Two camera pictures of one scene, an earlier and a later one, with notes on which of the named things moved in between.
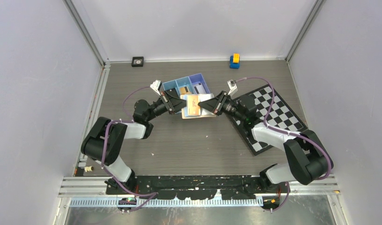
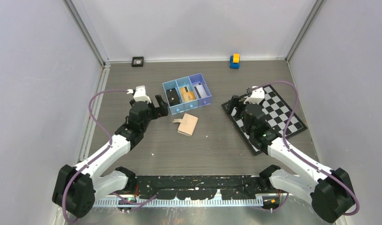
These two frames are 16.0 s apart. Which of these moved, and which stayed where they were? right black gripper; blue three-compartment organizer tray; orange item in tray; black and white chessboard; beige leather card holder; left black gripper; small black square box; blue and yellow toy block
Moved: left black gripper; right black gripper; beige leather card holder
Stayed: black and white chessboard; orange item in tray; blue and yellow toy block; blue three-compartment organizer tray; small black square box
